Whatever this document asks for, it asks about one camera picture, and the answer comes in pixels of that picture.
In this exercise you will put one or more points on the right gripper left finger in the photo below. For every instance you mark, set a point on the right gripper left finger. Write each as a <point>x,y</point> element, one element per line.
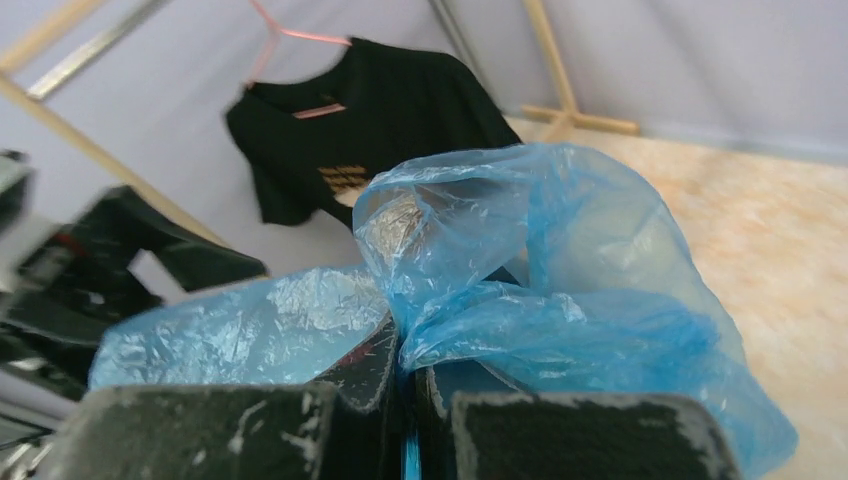
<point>342,425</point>

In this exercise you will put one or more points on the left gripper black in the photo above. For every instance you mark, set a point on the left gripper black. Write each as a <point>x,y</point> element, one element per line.
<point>57,300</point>

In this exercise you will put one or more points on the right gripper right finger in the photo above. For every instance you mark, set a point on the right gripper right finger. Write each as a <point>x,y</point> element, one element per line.
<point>474,423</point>

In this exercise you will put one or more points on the blue plastic trash bag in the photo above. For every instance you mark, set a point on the blue plastic trash bag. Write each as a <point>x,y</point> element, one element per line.
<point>555,264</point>

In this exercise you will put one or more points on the pink clothes hanger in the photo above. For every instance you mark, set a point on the pink clothes hanger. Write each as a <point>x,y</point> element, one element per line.
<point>298,58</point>

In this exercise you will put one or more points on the black printed t-shirt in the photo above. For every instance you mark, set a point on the black printed t-shirt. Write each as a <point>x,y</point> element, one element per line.
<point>310,145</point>

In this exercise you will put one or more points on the wooden clothes rack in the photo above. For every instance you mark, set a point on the wooden clothes rack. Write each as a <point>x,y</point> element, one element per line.
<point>155,102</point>

